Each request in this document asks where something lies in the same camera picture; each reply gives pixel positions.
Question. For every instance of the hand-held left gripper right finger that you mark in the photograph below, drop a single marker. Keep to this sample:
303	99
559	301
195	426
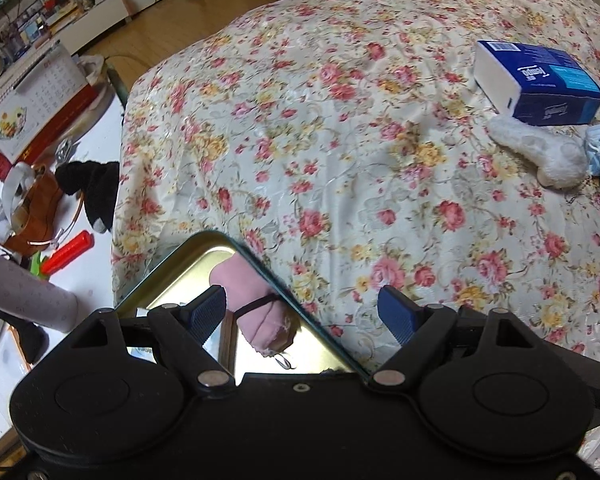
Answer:
397	316

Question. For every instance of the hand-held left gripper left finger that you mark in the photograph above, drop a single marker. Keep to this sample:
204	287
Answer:
207	311

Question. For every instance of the pink soft sock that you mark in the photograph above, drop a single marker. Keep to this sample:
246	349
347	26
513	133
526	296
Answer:
260	320

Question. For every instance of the gold metal tray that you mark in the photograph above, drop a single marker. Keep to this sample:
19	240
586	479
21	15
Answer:
310	340

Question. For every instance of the red utility knife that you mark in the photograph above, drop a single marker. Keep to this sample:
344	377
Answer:
70	252

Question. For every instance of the floral bedspread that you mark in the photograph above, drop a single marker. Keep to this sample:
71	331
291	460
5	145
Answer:
355	160

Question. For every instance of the black glove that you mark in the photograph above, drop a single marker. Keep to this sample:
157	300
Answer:
92	185

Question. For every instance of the purple water bottle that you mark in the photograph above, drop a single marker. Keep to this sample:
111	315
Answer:
25	292

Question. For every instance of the black sock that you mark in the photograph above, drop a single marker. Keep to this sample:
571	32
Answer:
25	340

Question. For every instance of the silver foil wrapper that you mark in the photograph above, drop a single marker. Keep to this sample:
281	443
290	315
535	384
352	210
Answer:
66	151

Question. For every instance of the white plush toy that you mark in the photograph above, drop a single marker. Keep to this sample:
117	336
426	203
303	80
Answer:
535	147

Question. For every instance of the desk calendar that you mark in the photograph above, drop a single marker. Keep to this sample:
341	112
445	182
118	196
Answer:
35	110

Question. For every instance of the blue tissue box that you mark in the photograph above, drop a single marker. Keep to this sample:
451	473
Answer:
545	85

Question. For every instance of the white low cabinet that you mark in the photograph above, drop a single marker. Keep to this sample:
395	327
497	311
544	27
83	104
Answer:
100	15

